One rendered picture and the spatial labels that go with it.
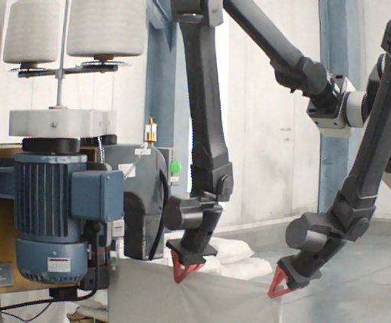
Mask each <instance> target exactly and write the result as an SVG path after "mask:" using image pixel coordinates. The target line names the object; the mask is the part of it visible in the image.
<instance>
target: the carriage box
mask: <svg viewBox="0 0 391 323"><path fill-rule="evenodd" d="M23 152H24V151H23V150H22V143H18V142H12V143H0V158H14V157H15V154H16V153H23ZM14 202H15V200H2V201H0V265H12V280H13V285H4V286H2V285H1V286H0V294H3V293H4V294H6V293H12V292H14V293H16V292H19V291H20V292H22V291H34V290H41V289H48V288H61V287H68V286H73V285H74V286H76V285H78V286H80V282H76V283H75V284H68V285H52V284H42V283H39V282H34V281H29V280H27V279H26V278H24V277H23V276H22V274H21V273H20V271H19V270H18V268H17V259H16V247H15V237H16V236H17V235H20V234H21V232H20V231H17V229H15V217H14Z"/></svg>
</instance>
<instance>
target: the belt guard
mask: <svg viewBox="0 0 391 323"><path fill-rule="evenodd" d="M114 133H116V112H115V111H106V110H96V109H88V110H82V109H63V110H62V109H43V110H41V109H25V110H17V109H11V110H10V116H9V121H8V136H12V137H38V138H61V137H66V138H91V137H97V136H102V135H113V134H114Z"/></svg>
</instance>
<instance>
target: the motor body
mask: <svg viewBox="0 0 391 323"><path fill-rule="evenodd" d="M86 158H87V156H86V155H85V154H79V153H70V152H66V153H55V154H52V155H45V153H41V152H23V153H16V154H15V161H17V162H15V163H14V198H15V202H14V217H15V229H17V231H20V232H21V234H20V235H17V236H16V237H15V247H16V259H17V268H18V270H19V271H20V273H21V274H22V276H23V277H24V278H26V279H27V280H29V281H34V282H39V283H42V284H52V285H68V284H75V283H76V282H80V281H81V280H83V278H84V276H85V275H86V273H87V263H88V257H87V252H89V248H87V247H88V241H87V240H86V239H84V238H81V233H82V224H84V225H86V220H83V219H74V218H73V217H72V213H71V212H70V205H69V182H70V178H71V177H72V173H73V172H75V171H76V172H80V171H86V164H85V163H86Z"/></svg>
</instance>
